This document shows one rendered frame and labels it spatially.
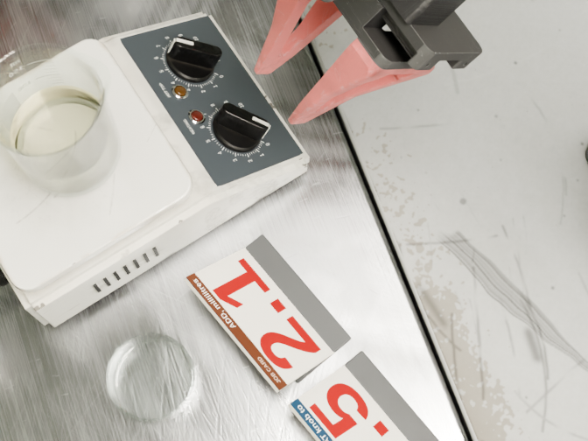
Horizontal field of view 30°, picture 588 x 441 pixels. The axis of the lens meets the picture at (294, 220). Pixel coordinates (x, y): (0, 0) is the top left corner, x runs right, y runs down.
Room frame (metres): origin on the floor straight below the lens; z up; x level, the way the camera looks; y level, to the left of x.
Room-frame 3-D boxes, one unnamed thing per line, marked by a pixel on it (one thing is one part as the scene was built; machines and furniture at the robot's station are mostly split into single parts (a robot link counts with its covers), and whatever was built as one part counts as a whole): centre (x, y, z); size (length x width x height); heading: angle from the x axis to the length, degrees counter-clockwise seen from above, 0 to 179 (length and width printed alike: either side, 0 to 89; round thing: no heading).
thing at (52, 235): (0.21, 0.14, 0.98); 0.12 x 0.12 x 0.01; 33
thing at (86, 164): (0.22, 0.13, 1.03); 0.07 x 0.06 x 0.08; 112
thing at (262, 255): (0.13, 0.02, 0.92); 0.09 x 0.06 x 0.04; 39
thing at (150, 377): (0.09, 0.09, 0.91); 0.06 x 0.06 x 0.02
